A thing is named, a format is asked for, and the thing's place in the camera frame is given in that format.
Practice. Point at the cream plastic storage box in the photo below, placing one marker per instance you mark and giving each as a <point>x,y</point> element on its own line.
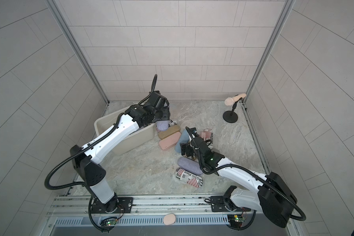
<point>130,142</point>

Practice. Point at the light blue case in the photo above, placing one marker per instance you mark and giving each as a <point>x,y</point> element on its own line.
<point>184,138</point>

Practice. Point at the tan case upper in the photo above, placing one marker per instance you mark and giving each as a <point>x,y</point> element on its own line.
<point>170,131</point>

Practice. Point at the pink case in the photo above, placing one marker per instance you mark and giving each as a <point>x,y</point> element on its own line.
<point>170,141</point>

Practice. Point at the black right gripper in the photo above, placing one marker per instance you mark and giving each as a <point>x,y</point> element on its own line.
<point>188,145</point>

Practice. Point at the purple case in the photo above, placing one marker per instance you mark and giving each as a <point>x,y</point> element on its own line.
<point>190,166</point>
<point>162,125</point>

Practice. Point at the flag print case upper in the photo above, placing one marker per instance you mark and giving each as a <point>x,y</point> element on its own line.
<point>173,121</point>

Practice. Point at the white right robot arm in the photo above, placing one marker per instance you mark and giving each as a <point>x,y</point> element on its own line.
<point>269,194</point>

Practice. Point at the right circuit board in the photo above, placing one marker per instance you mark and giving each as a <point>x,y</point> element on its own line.
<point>236,221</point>

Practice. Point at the flag print case right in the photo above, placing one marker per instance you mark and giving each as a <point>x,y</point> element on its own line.
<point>207,136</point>

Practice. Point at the flag newspaper case front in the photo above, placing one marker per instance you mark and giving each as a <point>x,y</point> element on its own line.
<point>188,178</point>

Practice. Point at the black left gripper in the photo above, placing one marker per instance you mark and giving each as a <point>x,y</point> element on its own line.
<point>166,112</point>

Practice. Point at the pink microphone on black stand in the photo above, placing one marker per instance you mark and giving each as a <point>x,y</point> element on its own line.
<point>231,116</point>

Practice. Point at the flag print case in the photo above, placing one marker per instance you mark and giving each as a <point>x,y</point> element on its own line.
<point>207,136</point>
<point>173,121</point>

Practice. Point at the pink oval pad on rail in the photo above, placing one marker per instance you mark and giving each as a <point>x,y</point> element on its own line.
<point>169,219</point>

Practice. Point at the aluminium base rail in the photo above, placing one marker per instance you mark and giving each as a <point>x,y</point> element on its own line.
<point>142,205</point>

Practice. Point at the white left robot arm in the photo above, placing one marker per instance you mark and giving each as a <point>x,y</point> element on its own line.
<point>86,159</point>

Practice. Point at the circuit board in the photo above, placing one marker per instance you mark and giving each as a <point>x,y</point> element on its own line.
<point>109,222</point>
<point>236,221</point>

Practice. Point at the left circuit board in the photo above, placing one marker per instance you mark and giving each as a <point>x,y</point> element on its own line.
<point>109,222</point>

